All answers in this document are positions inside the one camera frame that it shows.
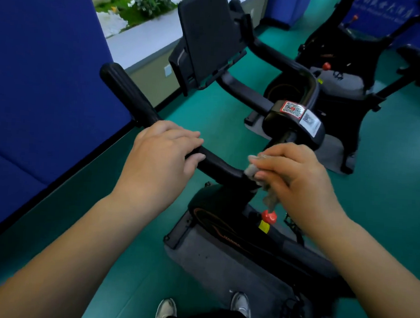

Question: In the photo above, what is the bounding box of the black tablet holder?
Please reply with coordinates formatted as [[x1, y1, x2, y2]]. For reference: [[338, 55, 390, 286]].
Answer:
[[166, 0, 251, 100]]

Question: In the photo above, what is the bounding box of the person's right forearm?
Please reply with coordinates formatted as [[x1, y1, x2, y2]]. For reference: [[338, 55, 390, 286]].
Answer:
[[306, 215, 420, 318]]

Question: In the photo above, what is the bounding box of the person's white right shoe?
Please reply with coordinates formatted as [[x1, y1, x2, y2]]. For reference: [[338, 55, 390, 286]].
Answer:
[[229, 291, 253, 318]]

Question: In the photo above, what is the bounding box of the person's left hand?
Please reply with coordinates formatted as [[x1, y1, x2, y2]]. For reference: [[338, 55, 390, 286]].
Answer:
[[110, 117, 208, 223]]

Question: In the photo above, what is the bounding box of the grey-topped beige cabinet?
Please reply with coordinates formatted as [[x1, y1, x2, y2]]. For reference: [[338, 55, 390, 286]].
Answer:
[[102, 0, 270, 115]]

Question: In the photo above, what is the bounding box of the person's white shoe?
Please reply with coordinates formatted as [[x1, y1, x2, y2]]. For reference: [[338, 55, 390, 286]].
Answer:
[[154, 297, 179, 318], [229, 291, 253, 318]]

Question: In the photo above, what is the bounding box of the person's white left shoe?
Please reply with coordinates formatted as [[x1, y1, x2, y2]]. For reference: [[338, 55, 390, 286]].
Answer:
[[154, 297, 179, 318]]

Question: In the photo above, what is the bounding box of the green moss bed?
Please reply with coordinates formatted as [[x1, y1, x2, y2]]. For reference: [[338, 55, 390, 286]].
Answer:
[[94, 0, 210, 35]]

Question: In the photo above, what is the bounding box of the person's right hand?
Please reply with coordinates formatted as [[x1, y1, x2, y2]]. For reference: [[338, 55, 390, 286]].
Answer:
[[243, 141, 353, 241]]

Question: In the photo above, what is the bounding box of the blue padded column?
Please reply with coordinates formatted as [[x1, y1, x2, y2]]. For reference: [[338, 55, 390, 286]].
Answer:
[[263, 0, 313, 29], [0, 0, 141, 248]]

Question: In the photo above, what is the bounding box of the grey cleaning cloth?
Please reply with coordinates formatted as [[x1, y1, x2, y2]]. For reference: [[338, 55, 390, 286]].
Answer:
[[241, 154, 285, 212]]

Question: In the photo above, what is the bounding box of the white pebble path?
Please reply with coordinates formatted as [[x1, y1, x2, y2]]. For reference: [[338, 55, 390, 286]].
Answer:
[[95, 0, 183, 43]]

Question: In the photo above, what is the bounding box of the person's left forearm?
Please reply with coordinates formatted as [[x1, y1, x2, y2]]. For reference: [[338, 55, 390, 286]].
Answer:
[[0, 186, 151, 318]]

